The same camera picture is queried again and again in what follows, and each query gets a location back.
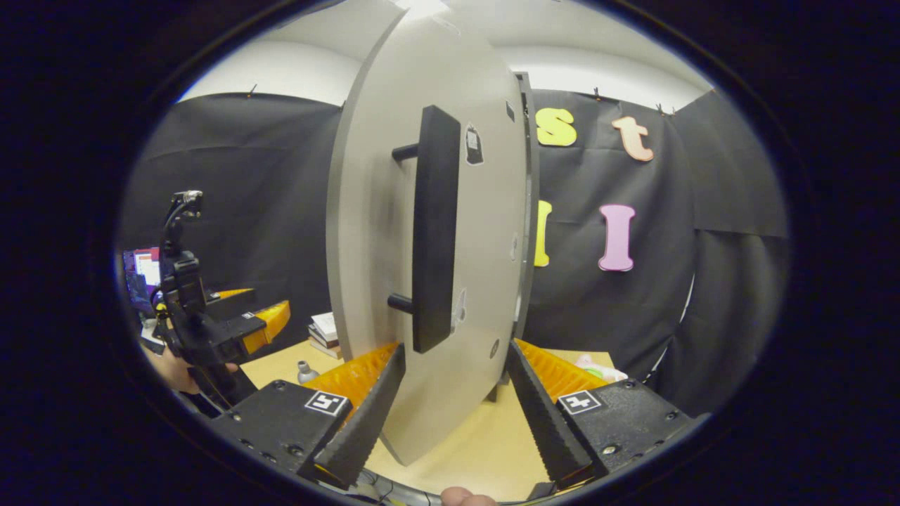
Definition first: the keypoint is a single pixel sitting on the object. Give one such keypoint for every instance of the computer monitor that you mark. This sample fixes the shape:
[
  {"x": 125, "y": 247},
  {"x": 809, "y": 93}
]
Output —
[{"x": 144, "y": 270}]

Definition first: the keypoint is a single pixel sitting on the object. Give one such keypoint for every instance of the stack of books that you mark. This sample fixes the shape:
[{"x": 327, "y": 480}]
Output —
[{"x": 327, "y": 334}]

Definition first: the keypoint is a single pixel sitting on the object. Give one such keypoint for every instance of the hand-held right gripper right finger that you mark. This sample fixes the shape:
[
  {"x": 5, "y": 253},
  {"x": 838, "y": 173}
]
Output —
[{"x": 541, "y": 414}]

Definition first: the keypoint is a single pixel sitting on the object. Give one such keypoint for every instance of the pink green plush toy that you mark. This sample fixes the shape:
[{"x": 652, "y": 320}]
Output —
[{"x": 598, "y": 369}]

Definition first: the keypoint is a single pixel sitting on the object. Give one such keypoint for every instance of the grey metal bottle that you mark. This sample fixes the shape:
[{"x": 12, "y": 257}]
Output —
[{"x": 307, "y": 372}]

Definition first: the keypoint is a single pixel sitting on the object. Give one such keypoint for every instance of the grey cabinet door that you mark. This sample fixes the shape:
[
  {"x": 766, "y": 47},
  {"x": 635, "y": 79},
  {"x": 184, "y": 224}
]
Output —
[{"x": 373, "y": 232}]

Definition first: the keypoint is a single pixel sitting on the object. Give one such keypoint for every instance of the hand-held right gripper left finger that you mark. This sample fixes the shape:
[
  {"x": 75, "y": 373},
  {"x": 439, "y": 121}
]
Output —
[{"x": 369, "y": 414}]

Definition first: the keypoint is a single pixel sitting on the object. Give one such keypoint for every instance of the black backdrop cloth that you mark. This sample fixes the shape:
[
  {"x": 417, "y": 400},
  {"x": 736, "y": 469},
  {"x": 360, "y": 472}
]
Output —
[{"x": 267, "y": 197}]

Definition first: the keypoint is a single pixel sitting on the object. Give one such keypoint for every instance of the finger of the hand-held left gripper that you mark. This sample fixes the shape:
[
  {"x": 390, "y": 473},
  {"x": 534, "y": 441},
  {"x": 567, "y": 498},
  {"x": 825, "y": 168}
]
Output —
[
  {"x": 232, "y": 303},
  {"x": 242, "y": 334}
]

